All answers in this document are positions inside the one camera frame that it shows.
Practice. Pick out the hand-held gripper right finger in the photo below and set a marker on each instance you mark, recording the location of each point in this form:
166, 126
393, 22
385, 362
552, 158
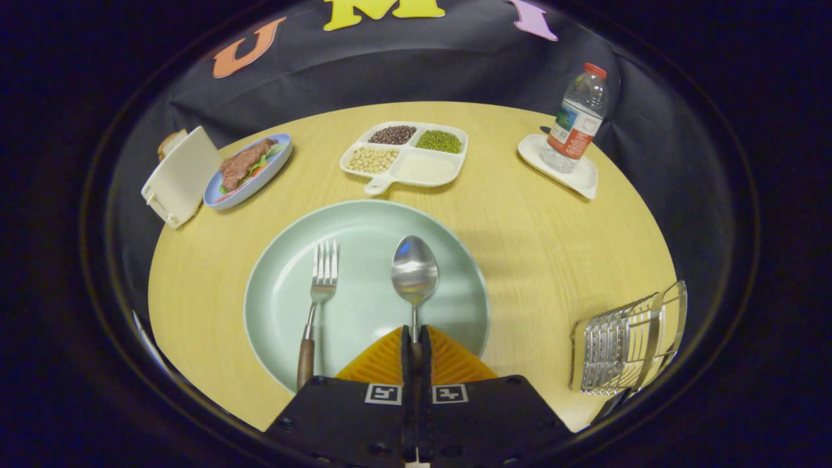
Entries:
426, 390

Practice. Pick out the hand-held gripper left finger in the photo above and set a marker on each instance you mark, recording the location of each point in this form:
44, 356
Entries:
407, 390

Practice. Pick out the pale green plate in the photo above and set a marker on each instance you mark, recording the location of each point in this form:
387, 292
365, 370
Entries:
370, 312

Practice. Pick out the metal cutlery rack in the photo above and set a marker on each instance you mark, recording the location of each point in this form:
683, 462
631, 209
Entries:
611, 351

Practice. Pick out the white divided tray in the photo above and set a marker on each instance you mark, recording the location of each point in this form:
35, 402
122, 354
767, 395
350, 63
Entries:
378, 187

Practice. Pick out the yellow soybeans portion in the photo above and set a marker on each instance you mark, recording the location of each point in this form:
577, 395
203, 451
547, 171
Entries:
372, 160

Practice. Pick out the green mung beans portion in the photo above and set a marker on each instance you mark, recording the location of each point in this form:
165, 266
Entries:
439, 141

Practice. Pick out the blue plate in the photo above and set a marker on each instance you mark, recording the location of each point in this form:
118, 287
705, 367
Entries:
260, 185

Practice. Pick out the dark brown beans portion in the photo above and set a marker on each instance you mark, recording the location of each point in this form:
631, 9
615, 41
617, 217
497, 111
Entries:
393, 134

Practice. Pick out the white square coaster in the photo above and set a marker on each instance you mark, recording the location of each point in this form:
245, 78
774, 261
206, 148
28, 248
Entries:
585, 182

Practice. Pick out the green lettuce leaf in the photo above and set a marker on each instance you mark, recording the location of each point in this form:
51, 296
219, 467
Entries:
276, 151

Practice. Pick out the brown steak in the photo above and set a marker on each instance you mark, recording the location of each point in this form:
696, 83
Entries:
240, 166

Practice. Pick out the clear red-capped water bottle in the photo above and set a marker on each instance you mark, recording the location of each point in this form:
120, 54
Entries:
575, 123

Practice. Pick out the white toaster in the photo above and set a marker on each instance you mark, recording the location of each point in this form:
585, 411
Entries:
185, 172

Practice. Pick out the black backdrop cloth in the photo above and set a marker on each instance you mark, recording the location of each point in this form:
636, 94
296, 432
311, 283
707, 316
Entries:
455, 71

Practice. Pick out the toast slice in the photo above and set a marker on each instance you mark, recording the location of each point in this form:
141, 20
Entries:
170, 142

